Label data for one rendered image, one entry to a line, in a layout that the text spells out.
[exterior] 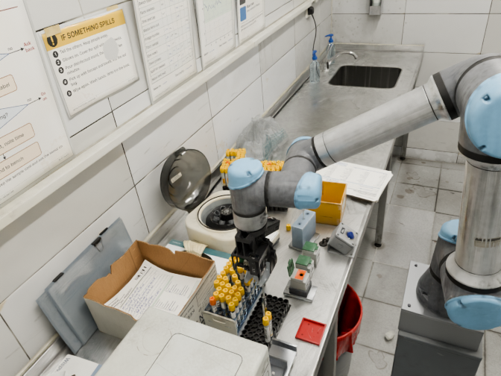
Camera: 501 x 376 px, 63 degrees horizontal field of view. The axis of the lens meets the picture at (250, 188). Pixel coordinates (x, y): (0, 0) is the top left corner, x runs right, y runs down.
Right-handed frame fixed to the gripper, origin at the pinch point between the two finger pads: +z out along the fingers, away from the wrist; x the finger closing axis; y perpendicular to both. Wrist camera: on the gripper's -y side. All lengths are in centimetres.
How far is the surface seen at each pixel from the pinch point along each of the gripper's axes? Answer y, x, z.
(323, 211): -46.3, 3.1, 12.0
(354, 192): -67, 10, 16
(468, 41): -254, 46, 10
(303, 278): -12.4, 7.0, 10.3
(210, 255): -12.7, -24.0, 10.9
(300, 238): -30.3, 0.1, 12.0
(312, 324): -3.5, 12.3, 17.7
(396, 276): -116, 28, 105
